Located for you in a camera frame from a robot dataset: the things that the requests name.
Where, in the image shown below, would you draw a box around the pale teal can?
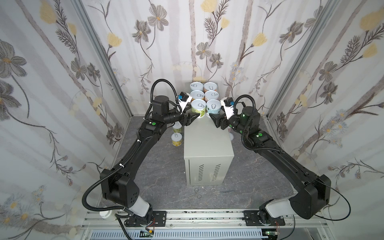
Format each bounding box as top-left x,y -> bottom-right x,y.
206,100 -> 222,115

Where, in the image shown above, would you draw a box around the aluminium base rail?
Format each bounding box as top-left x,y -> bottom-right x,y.
79,208 -> 328,240

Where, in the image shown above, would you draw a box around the white bottle on rail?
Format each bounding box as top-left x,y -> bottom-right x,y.
99,210 -> 117,222

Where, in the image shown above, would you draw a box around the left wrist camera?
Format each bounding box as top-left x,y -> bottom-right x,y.
177,92 -> 192,114

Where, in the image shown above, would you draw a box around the can beside cabinet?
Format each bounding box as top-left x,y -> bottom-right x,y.
171,133 -> 183,147
173,122 -> 183,133

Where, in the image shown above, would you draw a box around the front can beside cabinet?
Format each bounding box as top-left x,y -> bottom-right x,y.
171,133 -> 183,147

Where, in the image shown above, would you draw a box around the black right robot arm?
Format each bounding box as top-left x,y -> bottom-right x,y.
210,95 -> 331,225

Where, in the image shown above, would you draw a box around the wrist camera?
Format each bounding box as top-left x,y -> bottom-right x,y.
177,92 -> 192,114
221,97 -> 235,120

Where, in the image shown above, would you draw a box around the yellow labelled can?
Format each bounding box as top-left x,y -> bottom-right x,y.
190,90 -> 205,100

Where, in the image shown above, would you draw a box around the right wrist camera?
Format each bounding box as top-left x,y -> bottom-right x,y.
221,97 -> 235,120

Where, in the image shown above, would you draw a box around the steel scissors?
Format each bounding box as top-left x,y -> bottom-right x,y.
182,189 -> 202,201
211,188 -> 235,196

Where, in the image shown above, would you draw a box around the pink labelled can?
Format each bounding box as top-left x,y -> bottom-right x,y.
204,90 -> 219,102

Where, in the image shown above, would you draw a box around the right steel scissors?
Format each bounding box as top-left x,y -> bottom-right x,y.
211,188 -> 235,196

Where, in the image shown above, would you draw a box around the left steel scissors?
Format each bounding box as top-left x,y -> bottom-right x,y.
182,189 -> 202,201

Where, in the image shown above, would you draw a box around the teal labelled can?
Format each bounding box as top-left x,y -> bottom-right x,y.
190,82 -> 204,91

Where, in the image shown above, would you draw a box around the rear can beside cabinet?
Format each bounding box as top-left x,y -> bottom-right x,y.
173,122 -> 183,133

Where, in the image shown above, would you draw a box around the orange labelled can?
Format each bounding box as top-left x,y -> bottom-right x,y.
204,82 -> 218,92

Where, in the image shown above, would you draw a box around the green labelled can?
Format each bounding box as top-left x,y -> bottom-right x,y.
191,99 -> 206,118

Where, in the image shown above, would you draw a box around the grey metal cabinet box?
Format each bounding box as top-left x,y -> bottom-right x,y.
184,112 -> 234,186

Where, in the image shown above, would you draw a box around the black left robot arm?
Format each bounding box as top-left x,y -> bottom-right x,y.
82,79 -> 199,225

